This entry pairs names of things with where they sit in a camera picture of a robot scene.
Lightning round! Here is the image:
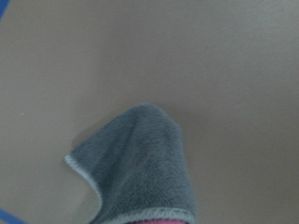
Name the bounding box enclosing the grey and pink cloth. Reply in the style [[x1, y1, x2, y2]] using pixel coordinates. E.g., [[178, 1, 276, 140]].
[[65, 103, 196, 224]]

